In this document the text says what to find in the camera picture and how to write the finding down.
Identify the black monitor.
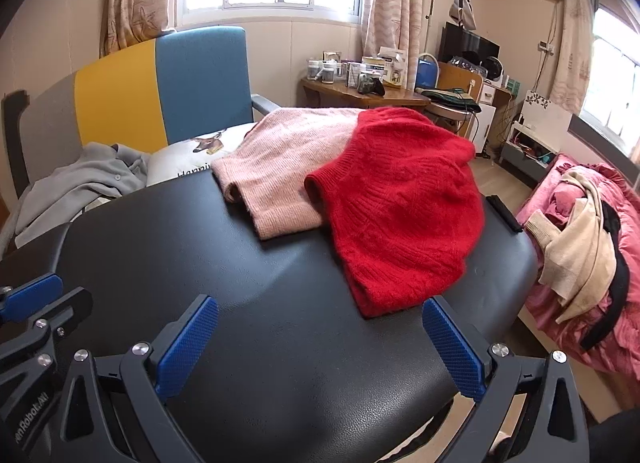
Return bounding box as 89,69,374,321
439,22,501,79

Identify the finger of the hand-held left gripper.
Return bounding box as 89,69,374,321
0,287,93,384
0,273,64,325

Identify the beige sweater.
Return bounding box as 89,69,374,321
524,166,618,324

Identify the dark green cushion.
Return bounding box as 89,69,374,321
416,87,482,114

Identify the red knitted sweater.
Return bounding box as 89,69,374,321
304,106,487,319

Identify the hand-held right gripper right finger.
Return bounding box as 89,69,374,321
422,295,593,463

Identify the grey yellow blue sofa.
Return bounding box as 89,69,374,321
0,26,283,249

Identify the white cardboard box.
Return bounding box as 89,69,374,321
381,60,407,89

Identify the pink knitted sweater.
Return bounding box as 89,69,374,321
210,106,366,241

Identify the black game controller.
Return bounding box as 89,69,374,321
356,76,386,96

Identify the wooden desk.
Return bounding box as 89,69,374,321
301,77,432,116

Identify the white low shelf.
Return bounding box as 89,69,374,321
500,120,556,184

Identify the hanging grey white bag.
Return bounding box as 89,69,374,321
448,0,478,31

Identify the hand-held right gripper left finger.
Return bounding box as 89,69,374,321
47,294,220,463

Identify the black rectangular block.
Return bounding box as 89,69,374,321
486,194,523,234

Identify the grey bed board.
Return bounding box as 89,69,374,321
567,113,640,164

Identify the wooden chair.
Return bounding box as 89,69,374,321
432,62,485,136

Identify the white printed pillow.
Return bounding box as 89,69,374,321
145,123,261,188

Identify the side window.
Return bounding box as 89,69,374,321
580,6,640,144

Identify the grey garment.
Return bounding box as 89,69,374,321
14,142,153,249

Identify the white cabinet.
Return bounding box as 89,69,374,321
470,80,516,154

